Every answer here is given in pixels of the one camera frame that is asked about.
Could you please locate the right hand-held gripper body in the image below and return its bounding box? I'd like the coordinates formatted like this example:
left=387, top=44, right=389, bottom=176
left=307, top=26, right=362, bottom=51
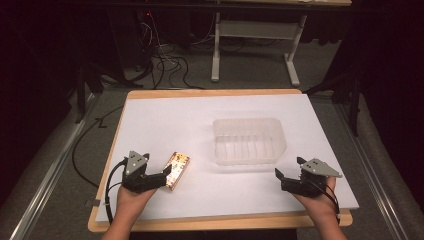
left=281, top=157, right=343, bottom=198

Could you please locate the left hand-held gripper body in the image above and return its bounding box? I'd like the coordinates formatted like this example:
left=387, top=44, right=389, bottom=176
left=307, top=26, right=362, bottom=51
left=121, top=150, right=168, bottom=195

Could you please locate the shiny patterned snack packet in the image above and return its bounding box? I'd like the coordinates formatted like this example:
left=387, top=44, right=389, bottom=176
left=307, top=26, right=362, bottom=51
left=161, top=151, right=191, bottom=192

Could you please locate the person's right hand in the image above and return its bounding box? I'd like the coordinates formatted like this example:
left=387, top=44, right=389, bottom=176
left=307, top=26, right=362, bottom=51
left=292, top=176, right=338, bottom=220

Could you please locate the person's left hand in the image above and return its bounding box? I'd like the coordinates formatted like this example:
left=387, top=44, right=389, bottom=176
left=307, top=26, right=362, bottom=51
left=114, top=185, right=158, bottom=218

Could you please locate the clear plastic container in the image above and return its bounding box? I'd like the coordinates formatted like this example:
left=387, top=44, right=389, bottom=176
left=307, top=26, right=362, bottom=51
left=212, top=116, right=288, bottom=167

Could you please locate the white board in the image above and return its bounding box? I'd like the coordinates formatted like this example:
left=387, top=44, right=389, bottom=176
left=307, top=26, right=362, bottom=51
left=95, top=93, right=360, bottom=223

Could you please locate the black stand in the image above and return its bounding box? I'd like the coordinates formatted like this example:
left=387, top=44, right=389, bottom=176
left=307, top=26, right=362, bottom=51
left=302, top=71, right=364, bottom=138
left=73, top=61, right=105, bottom=125

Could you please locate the wooden table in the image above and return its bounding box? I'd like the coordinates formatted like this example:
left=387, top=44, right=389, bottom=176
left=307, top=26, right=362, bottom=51
left=87, top=88, right=354, bottom=234

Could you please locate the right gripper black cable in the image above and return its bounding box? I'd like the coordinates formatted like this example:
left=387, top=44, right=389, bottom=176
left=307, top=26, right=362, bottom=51
left=311, top=179, right=342, bottom=225

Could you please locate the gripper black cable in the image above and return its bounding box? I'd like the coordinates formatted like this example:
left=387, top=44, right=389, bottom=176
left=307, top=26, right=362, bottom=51
left=104, top=157, right=130, bottom=225
left=311, top=179, right=342, bottom=225

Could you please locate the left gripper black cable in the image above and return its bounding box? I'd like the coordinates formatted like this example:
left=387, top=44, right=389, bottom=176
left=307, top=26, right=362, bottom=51
left=104, top=157, right=130, bottom=225

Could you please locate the black floor cable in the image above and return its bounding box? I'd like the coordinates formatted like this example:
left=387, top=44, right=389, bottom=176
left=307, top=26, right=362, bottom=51
left=71, top=105, right=125, bottom=188

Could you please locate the metal floor rail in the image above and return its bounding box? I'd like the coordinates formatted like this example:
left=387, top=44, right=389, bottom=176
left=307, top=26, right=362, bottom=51
left=9, top=93, right=98, bottom=240
left=332, top=102, right=408, bottom=240

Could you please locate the tangle of floor cables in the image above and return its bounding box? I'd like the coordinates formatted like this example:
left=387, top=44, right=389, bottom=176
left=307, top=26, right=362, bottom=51
left=133, top=11, right=216, bottom=91

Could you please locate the white metal table frame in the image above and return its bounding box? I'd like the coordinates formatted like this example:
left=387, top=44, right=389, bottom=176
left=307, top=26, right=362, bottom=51
left=210, top=12, right=308, bottom=89

